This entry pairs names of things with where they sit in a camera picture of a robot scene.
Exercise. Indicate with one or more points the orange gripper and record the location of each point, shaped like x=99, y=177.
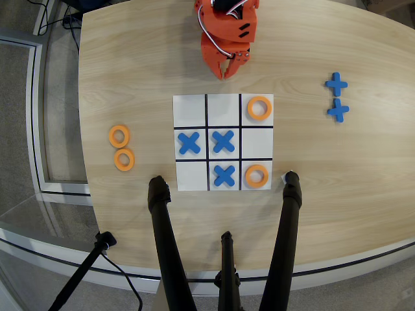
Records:
x=211, y=53

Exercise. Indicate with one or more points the white tic-tac-toe board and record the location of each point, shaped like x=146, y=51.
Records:
x=191, y=110

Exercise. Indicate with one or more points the blue foam cross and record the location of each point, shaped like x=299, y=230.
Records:
x=223, y=141
x=338, y=110
x=224, y=176
x=189, y=143
x=337, y=85

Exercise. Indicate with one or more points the short black tripod leg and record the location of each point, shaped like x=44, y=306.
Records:
x=227, y=259

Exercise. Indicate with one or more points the thin black stand pole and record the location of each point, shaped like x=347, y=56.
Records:
x=81, y=272

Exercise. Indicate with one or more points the grey metal floor frame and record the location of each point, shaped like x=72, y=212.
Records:
x=34, y=113

